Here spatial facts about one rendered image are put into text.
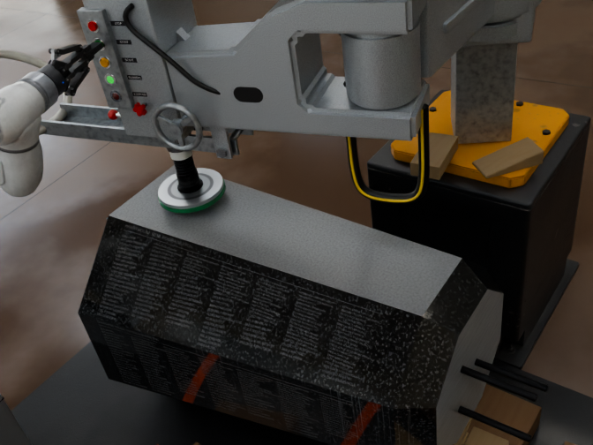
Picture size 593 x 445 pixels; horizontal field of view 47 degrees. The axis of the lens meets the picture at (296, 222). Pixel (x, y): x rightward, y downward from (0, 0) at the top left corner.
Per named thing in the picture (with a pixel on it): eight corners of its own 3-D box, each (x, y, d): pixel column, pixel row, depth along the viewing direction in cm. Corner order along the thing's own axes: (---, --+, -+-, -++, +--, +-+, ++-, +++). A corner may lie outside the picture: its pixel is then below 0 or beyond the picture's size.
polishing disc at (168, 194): (159, 177, 229) (158, 174, 228) (221, 165, 230) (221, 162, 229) (158, 214, 212) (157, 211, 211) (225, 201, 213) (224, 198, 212)
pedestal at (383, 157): (439, 223, 327) (437, 84, 282) (579, 266, 292) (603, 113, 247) (367, 311, 288) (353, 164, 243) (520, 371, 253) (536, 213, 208)
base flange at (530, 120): (446, 96, 273) (446, 85, 270) (572, 119, 247) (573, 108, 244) (386, 157, 244) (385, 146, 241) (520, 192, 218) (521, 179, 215)
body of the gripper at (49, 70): (25, 70, 162) (48, 53, 168) (37, 101, 167) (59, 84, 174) (50, 71, 159) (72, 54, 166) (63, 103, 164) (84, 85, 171)
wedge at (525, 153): (527, 148, 229) (528, 136, 226) (543, 163, 221) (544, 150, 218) (471, 163, 226) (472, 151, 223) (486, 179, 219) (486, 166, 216)
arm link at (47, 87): (20, 114, 163) (36, 102, 168) (51, 116, 160) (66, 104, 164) (6, 79, 158) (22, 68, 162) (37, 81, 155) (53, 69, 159)
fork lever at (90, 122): (258, 127, 208) (256, 113, 205) (233, 162, 194) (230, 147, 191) (71, 110, 231) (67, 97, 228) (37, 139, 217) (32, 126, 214)
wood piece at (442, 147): (429, 144, 239) (429, 132, 236) (457, 148, 235) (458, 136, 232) (409, 175, 226) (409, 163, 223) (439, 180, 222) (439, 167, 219)
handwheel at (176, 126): (220, 136, 194) (209, 88, 185) (205, 155, 187) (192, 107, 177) (174, 133, 199) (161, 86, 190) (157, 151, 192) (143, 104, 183)
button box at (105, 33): (137, 104, 193) (107, 6, 176) (132, 109, 191) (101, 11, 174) (113, 103, 196) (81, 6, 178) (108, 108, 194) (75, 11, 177)
